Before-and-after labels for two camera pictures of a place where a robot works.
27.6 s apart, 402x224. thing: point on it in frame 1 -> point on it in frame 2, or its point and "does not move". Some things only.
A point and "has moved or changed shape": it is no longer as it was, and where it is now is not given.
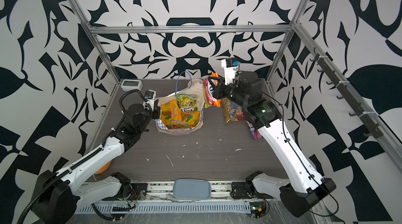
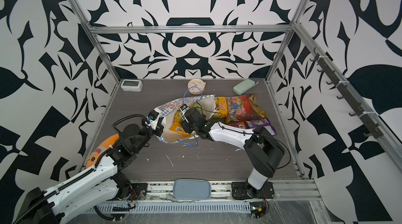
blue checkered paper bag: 195,87 -> 167,112
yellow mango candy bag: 169,112 -> 221,111
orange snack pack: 209,99 -> 241,124
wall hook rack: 375,131 does not move
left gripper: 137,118 -> 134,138
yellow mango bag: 190,119 has moved or changed shape
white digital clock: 130,84 does not move
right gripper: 221,89 -> 186,125
